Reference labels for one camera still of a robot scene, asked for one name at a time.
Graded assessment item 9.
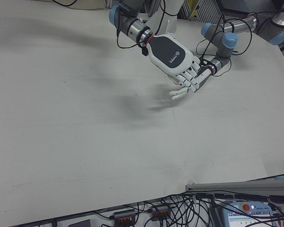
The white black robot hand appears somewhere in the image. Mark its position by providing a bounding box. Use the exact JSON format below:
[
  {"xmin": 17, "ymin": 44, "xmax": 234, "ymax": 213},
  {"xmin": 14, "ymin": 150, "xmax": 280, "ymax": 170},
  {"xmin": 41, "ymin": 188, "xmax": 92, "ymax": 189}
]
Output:
[
  {"xmin": 146, "ymin": 35, "xmax": 201, "ymax": 93},
  {"xmin": 169, "ymin": 64, "xmax": 214, "ymax": 101}
]

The beige paper cup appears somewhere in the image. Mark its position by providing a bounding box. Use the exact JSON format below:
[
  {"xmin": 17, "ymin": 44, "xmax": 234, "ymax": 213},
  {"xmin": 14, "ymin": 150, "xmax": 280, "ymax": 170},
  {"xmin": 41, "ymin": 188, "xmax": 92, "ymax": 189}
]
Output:
[{"xmin": 167, "ymin": 75, "xmax": 181, "ymax": 86}]

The ribbed metal grille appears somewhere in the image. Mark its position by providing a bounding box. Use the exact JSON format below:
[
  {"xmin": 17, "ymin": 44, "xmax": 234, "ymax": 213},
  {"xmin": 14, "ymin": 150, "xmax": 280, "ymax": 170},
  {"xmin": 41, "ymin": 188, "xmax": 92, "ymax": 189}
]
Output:
[{"xmin": 179, "ymin": 0, "xmax": 225, "ymax": 19}]

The black box with orange switches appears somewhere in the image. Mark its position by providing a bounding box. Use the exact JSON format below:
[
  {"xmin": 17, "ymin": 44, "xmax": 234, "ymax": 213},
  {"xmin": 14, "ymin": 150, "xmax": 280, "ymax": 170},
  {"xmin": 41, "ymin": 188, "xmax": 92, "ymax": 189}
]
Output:
[
  {"xmin": 150, "ymin": 204, "xmax": 172, "ymax": 219},
  {"xmin": 112, "ymin": 209, "xmax": 137, "ymax": 224}
]

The teach pendant with red button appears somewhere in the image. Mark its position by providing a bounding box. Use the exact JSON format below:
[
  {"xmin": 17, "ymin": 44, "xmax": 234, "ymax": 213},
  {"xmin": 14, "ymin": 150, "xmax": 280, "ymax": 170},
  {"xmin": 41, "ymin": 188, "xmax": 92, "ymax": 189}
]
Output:
[{"xmin": 209, "ymin": 200, "xmax": 279, "ymax": 227}]

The flat black plate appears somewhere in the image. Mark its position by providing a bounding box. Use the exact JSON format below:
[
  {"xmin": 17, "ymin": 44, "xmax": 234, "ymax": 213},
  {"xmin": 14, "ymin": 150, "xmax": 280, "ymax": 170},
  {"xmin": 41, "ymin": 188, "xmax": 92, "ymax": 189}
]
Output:
[{"xmin": 68, "ymin": 219, "xmax": 92, "ymax": 227}]

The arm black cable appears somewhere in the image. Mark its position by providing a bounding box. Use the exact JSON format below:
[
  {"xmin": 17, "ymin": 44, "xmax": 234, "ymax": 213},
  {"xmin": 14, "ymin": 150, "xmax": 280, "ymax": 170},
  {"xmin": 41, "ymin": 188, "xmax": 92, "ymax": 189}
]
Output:
[
  {"xmin": 115, "ymin": 0, "xmax": 171, "ymax": 49},
  {"xmin": 195, "ymin": 9, "xmax": 260, "ymax": 78}
]

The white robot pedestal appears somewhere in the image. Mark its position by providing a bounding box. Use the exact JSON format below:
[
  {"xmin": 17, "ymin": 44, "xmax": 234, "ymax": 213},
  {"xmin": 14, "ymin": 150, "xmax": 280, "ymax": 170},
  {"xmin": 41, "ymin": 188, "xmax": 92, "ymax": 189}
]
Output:
[{"xmin": 153, "ymin": 0, "xmax": 187, "ymax": 40}]

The aluminium profile rail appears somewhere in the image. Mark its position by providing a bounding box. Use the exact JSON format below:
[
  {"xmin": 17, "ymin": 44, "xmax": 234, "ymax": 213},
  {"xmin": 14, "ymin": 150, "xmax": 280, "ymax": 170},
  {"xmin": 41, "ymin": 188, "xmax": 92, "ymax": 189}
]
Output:
[{"xmin": 186, "ymin": 176, "xmax": 284, "ymax": 197}]

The tangled black cable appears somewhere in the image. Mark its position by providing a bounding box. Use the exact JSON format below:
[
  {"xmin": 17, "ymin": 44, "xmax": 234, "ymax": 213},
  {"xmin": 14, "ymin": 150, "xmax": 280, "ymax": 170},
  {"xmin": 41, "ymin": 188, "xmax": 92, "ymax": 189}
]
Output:
[{"xmin": 92, "ymin": 190, "xmax": 284, "ymax": 227}]

